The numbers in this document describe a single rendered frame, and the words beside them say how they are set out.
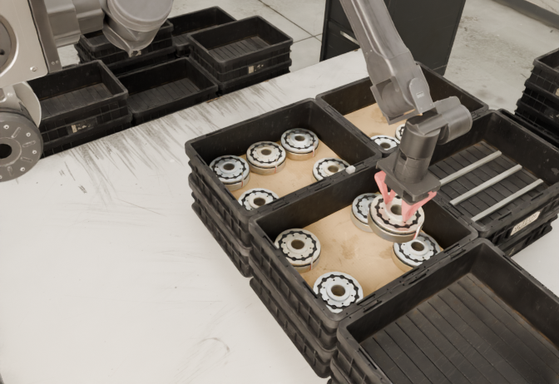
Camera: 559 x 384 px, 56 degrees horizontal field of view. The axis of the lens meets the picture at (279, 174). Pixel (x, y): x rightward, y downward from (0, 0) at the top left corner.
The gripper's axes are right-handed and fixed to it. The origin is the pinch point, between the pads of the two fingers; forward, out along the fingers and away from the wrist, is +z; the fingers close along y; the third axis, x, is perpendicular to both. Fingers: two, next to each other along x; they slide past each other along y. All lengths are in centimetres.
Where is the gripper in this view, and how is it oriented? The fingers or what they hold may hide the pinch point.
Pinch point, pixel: (398, 208)
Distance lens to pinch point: 101.7
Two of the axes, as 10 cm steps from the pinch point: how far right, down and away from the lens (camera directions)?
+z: -0.6, 7.3, 6.8
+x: -8.4, 3.4, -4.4
